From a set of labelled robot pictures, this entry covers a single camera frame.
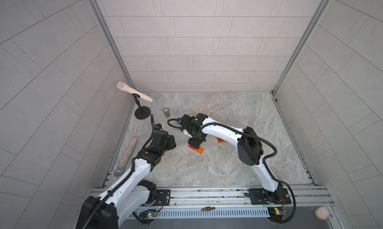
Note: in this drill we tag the aluminium rail frame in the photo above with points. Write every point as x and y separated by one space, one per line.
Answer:
233 209

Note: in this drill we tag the orange lego brick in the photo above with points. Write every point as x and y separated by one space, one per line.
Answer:
199 150

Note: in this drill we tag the beige microphone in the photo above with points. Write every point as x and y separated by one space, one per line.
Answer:
126 88

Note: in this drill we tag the metal corner profile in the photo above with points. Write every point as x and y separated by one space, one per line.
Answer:
323 5
110 40

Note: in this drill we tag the left circuit board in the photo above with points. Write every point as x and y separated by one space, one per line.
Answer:
149 214

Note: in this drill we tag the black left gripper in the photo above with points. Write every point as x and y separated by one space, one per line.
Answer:
171 141

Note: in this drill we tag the glittery silver stick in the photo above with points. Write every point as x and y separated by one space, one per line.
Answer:
120 169

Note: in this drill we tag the metal corner profile left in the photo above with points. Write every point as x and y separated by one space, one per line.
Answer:
110 40

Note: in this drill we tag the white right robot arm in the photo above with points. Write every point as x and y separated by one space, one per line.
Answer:
248 144

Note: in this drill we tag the brass fitting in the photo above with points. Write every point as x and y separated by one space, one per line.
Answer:
206 209

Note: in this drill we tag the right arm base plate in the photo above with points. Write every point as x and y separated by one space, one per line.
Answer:
263 197

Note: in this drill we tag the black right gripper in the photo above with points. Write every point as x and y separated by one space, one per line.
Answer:
193 142

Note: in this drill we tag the black microphone stand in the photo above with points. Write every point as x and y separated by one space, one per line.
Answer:
142 112

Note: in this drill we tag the pink round knob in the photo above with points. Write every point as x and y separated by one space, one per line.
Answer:
322 213

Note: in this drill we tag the metal corner profile right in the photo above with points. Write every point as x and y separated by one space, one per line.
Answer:
323 5

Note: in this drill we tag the circuit board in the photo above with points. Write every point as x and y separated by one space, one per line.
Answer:
149 214
277 214

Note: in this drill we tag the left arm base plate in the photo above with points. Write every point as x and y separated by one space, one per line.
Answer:
159 198

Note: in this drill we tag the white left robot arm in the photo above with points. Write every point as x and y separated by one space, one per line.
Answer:
112 207

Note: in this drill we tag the green battery cell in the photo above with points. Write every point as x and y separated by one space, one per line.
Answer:
166 113

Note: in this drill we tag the right circuit board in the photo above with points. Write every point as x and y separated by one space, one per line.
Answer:
277 214

